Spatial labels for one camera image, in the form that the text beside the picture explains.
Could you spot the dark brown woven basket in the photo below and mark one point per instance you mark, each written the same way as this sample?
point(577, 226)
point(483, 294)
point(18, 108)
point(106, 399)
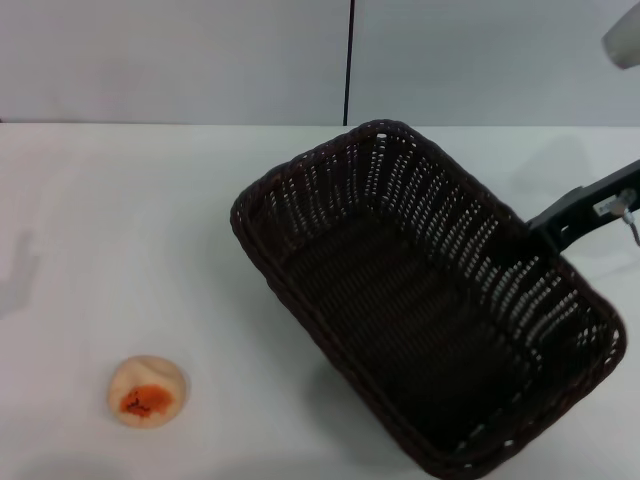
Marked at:
point(400, 310)

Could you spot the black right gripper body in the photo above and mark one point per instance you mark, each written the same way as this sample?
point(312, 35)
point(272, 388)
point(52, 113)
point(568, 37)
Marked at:
point(607, 192)

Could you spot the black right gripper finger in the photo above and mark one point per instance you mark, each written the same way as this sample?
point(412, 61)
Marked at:
point(560, 220)

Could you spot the cream bun with orange filling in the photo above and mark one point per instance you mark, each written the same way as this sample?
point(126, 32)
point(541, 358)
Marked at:
point(150, 380)

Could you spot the black vertical wall strip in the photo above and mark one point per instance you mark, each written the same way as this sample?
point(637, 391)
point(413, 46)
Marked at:
point(348, 60)

